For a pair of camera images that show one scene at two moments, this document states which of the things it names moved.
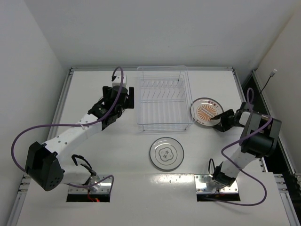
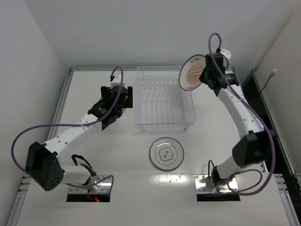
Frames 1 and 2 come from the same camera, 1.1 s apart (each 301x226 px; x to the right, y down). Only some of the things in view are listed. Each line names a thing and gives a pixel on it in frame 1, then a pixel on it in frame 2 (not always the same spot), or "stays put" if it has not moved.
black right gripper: x=226 y=120 → x=209 y=76
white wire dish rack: x=164 y=100 stays put
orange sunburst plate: x=203 y=109 → x=189 y=75
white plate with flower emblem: x=166 y=153 stays put
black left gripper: x=131 y=97 stays put
